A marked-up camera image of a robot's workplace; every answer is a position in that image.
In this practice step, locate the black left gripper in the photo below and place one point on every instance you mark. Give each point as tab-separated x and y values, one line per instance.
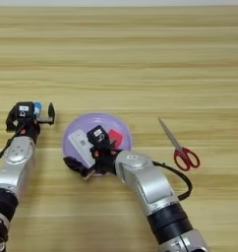
29	128

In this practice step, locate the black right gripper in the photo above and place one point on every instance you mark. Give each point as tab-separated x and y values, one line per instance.
104	161

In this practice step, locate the white rectangular device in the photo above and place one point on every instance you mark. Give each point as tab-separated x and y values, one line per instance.
79	144

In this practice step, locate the red cube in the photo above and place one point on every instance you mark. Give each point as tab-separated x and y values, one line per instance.
117	136

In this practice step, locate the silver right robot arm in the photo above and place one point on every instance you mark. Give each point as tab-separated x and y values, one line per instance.
153	187

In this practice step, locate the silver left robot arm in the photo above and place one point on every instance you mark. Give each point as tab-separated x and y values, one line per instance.
13	164

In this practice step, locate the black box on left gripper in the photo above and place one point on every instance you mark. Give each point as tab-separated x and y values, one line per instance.
25	109

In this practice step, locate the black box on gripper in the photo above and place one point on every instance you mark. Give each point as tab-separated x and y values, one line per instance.
98	135
25	109

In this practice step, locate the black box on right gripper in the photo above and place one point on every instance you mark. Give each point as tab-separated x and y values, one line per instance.
98	135

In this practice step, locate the purple round plate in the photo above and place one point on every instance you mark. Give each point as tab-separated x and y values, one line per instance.
75	126

